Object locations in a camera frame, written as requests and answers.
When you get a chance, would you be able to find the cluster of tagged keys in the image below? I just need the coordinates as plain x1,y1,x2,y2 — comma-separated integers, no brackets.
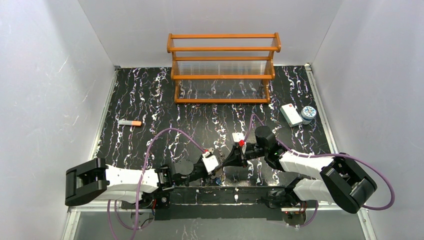
211,152,226,185

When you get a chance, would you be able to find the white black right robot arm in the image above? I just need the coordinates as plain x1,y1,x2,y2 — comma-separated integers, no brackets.
222,126,378,214

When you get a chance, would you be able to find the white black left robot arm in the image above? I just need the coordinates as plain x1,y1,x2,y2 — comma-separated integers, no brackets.
64,153,223,207

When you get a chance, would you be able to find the white rectangular box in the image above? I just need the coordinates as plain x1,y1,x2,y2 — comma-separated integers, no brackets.
279,103,303,127

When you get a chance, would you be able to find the blue white round tin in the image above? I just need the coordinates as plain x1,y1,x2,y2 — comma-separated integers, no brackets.
300,106,317,125

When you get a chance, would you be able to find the orange grey marker pen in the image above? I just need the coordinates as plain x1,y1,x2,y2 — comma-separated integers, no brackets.
118,119,142,127

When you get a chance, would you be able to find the orange wooden shelf rack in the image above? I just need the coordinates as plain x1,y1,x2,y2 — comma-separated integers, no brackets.
166,32,282,104

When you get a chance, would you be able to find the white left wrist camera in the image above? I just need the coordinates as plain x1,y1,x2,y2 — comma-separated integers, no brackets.
201,152,221,175

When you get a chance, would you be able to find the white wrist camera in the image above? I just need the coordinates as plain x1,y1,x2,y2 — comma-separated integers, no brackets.
231,132,246,148
201,152,221,175

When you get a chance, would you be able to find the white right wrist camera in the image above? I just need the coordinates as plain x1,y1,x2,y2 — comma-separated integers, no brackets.
231,132,246,148

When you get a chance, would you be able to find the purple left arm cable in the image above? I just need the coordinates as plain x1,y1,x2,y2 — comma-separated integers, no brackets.
106,128,210,240

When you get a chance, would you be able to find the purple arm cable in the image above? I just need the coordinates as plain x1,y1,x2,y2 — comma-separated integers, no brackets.
244,113,396,229
106,128,210,240

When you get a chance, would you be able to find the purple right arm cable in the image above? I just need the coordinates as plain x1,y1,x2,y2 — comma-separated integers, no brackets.
244,113,396,229

